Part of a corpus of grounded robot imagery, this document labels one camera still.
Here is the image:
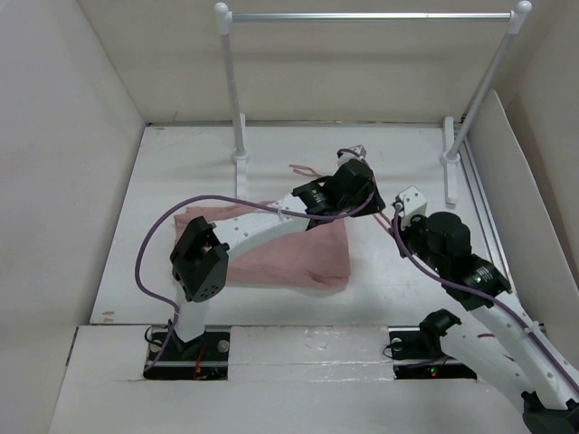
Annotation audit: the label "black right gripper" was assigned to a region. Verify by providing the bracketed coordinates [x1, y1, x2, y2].
[389, 209, 448, 275]

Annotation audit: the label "pink trousers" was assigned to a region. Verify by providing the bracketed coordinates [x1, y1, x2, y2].
[174, 163, 353, 293]

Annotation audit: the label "pink clothes hanger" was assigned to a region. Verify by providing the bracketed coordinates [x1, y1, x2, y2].
[373, 212, 394, 237]

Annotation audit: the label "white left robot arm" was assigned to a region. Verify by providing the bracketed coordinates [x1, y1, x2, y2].
[170, 159, 384, 359]

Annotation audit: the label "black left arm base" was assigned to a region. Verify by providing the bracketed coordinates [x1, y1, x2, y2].
[143, 326, 231, 382]

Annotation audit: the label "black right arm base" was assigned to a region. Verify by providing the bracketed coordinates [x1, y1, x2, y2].
[382, 326, 478, 381]

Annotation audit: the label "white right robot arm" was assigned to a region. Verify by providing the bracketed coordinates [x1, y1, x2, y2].
[392, 204, 578, 433]

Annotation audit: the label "white clothes rack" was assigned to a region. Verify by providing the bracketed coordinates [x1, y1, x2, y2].
[210, 1, 536, 206]

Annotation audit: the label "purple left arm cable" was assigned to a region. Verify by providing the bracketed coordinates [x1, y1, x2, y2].
[136, 151, 376, 367]

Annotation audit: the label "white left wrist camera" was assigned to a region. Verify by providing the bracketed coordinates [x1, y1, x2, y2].
[337, 145, 366, 166]

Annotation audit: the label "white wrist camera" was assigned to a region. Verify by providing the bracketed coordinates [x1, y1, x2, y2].
[337, 145, 366, 166]
[394, 185, 428, 229]

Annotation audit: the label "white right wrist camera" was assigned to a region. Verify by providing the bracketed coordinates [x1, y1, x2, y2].
[394, 185, 428, 229]

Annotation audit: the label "aluminium side rail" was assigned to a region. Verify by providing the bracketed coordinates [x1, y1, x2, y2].
[460, 137, 516, 292]

